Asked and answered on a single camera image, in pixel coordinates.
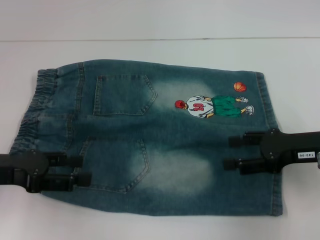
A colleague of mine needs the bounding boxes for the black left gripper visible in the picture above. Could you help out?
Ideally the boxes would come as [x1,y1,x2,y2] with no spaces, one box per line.
[0,151,92,194]

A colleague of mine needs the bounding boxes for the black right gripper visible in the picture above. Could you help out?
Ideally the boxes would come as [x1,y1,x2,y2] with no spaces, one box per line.
[223,128,320,176]

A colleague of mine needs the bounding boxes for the blue denim shorts with embroidery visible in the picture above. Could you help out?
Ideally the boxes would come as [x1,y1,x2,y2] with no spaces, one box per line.
[9,59,284,216]

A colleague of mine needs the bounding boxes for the white label sticker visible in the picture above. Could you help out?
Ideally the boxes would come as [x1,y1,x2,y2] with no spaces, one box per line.
[297,150,317,159]

